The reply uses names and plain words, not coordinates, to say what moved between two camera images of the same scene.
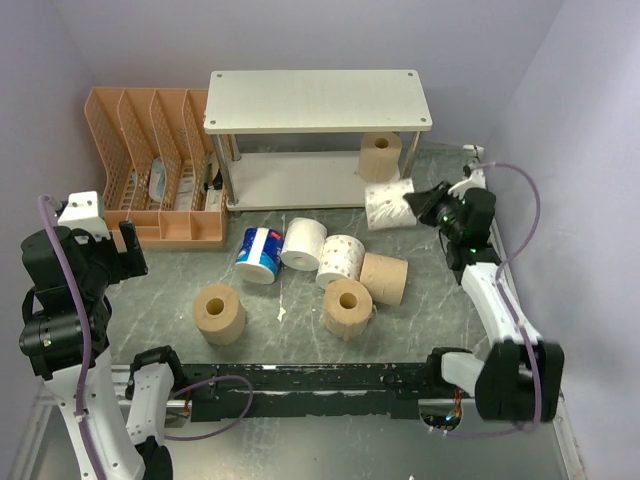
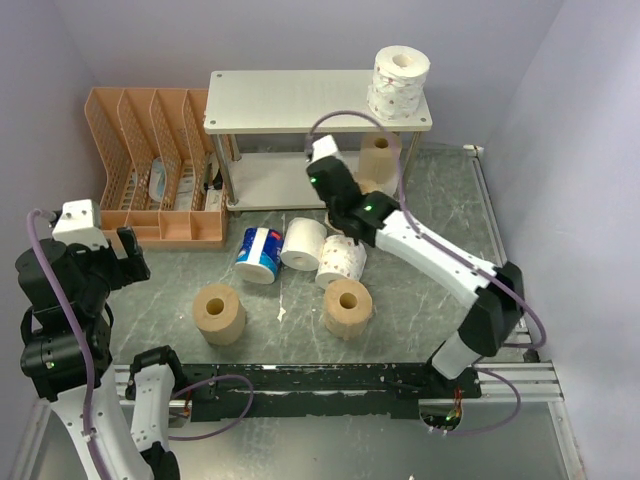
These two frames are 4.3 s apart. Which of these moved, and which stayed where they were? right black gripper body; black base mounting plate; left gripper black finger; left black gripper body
Moved: right black gripper body
Stayed: black base mounting plate; left black gripper body; left gripper black finger
